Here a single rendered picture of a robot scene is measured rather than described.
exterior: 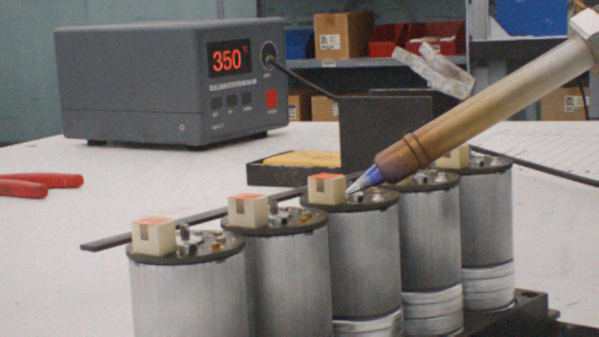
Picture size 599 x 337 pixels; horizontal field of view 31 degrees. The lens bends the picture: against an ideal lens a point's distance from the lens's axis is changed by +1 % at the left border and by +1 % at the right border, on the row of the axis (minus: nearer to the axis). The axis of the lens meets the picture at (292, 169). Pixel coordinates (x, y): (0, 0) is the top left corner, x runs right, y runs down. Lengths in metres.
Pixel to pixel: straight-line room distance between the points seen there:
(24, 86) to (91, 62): 5.31
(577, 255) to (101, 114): 0.49
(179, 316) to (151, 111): 0.60
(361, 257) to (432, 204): 0.03
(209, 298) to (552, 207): 0.35
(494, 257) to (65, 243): 0.27
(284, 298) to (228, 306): 0.02
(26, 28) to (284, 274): 5.89
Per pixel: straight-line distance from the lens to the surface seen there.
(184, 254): 0.21
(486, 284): 0.31
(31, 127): 6.17
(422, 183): 0.28
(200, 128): 0.79
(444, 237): 0.28
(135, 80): 0.82
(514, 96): 0.24
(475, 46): 2.23
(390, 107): 0.47
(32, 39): 6.10
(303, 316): 0.24
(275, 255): 0.23
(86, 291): 0.43
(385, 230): 0.26
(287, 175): 0.63
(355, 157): 0.48
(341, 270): 0.26
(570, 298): 0.40
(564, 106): 4.42
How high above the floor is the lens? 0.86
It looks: 9 degrees down
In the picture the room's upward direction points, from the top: 3 degrees counter-clockwise
